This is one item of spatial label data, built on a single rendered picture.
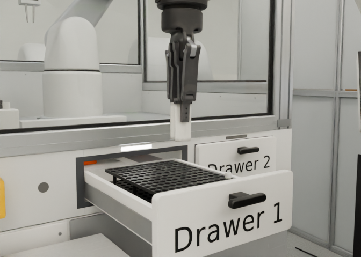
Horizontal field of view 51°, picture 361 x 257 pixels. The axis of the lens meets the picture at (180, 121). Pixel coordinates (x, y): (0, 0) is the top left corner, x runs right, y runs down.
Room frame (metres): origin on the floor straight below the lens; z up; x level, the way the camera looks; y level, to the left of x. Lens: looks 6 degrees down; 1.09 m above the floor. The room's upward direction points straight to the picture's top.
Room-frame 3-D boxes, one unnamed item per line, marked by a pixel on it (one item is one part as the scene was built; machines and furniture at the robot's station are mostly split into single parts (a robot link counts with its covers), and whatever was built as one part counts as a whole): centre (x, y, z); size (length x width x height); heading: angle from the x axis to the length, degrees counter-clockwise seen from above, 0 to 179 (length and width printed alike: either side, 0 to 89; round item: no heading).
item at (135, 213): (0.78, 0.04, 0.86); 0.40 x 0.26 x 0.06; 34
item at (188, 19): (0.71, 0.00, 1.17); 0.08 x 0.07 x 0.09; 19
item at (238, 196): (0.59, -0.10, 0.91); 0.07 x 0.04 x 0.01; 124
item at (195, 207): (0.61, -0.08, 0.87); 0.29 x 0.02 x 0.11; 124
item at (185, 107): (0.68, -0.01, 1.04); 0.03 x 0.01 x 0.05; 19
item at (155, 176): (0.78, 0.03, 0.87); 0.22 x 0.18 x 0.06; 34
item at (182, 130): (0.69, 0.00, 1.02); 0.03 x 0.01 x 0.07; 109
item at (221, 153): (1.05, -0.16, 0.87); 0.29 x 0.02 x 0.11; 124
